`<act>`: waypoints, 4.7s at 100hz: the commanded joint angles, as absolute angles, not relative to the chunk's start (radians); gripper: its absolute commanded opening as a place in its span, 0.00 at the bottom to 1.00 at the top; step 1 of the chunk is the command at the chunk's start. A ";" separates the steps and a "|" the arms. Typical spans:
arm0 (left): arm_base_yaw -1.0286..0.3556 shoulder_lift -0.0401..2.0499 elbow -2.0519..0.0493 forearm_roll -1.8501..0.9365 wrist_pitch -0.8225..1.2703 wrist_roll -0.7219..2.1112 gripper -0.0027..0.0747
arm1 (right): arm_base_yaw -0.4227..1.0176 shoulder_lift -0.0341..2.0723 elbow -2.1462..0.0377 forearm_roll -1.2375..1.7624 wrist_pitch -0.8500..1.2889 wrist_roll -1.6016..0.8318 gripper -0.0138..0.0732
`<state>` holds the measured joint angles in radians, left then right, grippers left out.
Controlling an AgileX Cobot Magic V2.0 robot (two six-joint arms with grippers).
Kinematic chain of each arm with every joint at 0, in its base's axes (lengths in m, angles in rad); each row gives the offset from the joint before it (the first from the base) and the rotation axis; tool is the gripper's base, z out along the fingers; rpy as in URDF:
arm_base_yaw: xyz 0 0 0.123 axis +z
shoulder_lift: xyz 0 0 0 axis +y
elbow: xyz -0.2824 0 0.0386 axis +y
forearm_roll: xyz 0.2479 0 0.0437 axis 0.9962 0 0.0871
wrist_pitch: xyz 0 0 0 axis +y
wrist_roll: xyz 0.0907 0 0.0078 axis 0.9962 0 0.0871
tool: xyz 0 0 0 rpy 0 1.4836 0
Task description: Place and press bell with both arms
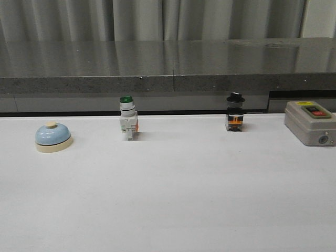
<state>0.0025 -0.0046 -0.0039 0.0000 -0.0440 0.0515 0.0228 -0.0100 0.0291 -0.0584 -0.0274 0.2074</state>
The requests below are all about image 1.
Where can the grey on-off switch box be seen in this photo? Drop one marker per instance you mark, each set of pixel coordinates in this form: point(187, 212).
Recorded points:
point(311, 123)

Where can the light blue desk bell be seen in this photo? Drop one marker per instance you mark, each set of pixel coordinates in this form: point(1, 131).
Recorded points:
point(53, 137)

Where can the grey curtain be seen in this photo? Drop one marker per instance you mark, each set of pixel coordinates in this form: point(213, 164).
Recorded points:
point(149, 20)

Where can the grey stone counter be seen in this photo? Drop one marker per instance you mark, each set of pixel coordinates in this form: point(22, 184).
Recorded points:
point(87, 77)

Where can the black rotary selector switch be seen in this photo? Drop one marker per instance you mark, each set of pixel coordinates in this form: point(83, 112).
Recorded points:
point(234, 115)

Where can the green pushbutton switch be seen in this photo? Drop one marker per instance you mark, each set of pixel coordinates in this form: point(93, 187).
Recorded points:
point(129, 117)

